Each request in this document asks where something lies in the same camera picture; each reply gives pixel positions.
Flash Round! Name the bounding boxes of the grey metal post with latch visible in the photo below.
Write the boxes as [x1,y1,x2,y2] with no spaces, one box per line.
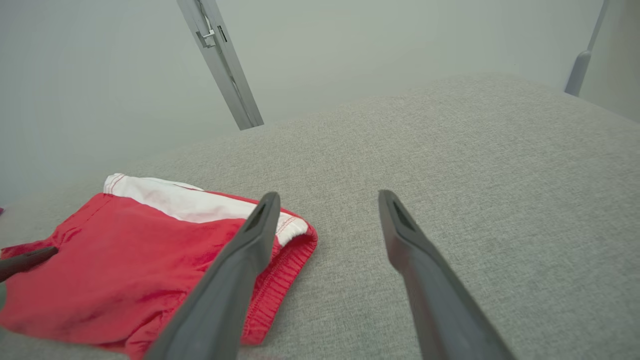
[176,0,265,131]

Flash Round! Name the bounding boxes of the grey corner frame post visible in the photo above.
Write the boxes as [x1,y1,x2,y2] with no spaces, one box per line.
[564,0,612,97]

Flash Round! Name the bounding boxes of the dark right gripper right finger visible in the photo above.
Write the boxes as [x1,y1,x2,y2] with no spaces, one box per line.
[378,189,518,360]

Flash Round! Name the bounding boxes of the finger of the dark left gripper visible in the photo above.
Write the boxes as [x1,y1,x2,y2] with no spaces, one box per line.
[0,246,59,283]

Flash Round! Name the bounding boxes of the red white sports jersey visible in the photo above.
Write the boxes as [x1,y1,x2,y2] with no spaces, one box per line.
[0,173,319,360]

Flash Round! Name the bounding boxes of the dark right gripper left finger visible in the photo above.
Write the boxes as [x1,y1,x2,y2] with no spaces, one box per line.
[144,191,282,360]

